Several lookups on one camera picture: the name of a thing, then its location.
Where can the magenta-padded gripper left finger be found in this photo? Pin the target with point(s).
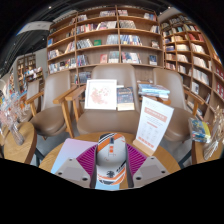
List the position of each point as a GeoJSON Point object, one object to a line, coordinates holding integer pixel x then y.
{"type": "Point", "coordinates": [71, 170]}

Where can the stack of colourful books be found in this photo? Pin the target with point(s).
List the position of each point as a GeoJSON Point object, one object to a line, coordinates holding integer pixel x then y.
{"type": "Point", "coordinates": [199, 130]}

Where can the white hanging ceiling sign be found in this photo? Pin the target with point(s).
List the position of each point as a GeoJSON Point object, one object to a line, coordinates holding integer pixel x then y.
{"type": "Point", "coordinates": [35, 27]}

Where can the stack of blue-white books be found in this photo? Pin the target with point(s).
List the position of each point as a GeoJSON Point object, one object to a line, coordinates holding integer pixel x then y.
{"type": "Point", "coordinates": [153, 90]}

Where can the dark blue book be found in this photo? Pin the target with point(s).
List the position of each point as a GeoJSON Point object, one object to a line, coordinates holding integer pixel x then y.
{"type": "Point", "coordinates": [125, 97]}

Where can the pink-blue gradient mouse pad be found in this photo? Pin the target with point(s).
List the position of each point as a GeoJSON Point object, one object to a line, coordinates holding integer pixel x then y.
{"type": "Point", "coordinates": [71, 148]}

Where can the distant wooden bookshelf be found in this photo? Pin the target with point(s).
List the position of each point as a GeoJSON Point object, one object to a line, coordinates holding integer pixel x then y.
{"type": "Point", "coordinates": [28, 70]}

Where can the wide wooden bookshelf with books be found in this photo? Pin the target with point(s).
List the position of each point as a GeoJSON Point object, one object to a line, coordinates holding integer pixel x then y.
{"type": "Point", "coordinates": [106, 36]}

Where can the glass vase with dried flowers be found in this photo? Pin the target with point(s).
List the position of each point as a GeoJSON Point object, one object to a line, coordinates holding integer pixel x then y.
{"type": "Point", "coordinates": [213, 146]}
{"type": "Point", "coordinates": [16, 135]}

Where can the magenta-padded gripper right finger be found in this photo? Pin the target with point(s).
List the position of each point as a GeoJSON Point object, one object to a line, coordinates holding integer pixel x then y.
{"type": "Point", "coordinates": [150, 170]}

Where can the white and orange computer mouse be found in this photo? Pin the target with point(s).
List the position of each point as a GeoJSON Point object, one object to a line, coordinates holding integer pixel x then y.
{"type": "Point", "coordinates": [111, 156]}

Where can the round wooden side table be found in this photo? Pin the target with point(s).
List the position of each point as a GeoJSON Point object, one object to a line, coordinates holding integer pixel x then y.
{"type": "Point", "coordinates": [200, 153]}
{"type": "Point", "coordinates": [23, 150]}

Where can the white framed red floral picture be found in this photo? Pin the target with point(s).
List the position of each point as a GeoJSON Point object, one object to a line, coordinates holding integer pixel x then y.
{"type": "Point", "coordinates": [100, 94]}

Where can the white sign on wooden base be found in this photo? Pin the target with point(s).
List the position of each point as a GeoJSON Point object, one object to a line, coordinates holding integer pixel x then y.
{"type": "Point", "coordinates": [155, 126]}

